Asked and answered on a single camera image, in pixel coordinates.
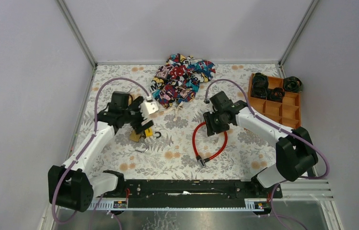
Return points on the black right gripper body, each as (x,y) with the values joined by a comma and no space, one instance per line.
(215,122)

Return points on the orange wooden compartment tray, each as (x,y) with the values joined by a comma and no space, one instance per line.
(287,113)

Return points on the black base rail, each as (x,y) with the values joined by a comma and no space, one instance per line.
(188,194)

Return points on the colourful comic print cloth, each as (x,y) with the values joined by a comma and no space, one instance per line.
(179,79)

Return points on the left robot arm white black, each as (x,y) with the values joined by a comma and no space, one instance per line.
(70,185)

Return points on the dark rolled fabric small centre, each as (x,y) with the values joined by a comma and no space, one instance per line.
(276,95)

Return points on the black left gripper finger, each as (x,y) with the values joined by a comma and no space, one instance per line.
(136,104)
(140,128)

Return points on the dark rolled fabric middle left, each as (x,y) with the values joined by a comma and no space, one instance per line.
(259,91)

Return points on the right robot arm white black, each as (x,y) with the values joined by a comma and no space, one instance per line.
(294,152)

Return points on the yellow small padlock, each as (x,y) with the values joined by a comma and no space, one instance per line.
(149,133)

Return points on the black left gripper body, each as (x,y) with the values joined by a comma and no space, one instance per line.
(138,120)

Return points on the red cable lock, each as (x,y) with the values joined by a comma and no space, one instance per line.
(207,149)

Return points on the dark rolled fabric top left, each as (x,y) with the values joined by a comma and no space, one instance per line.
(260,80)

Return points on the steel shackle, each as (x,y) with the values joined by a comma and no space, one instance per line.
(142,147)

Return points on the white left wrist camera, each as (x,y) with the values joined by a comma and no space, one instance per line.
(148,107)

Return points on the brass padlock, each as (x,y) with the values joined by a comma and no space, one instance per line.
(135,137)

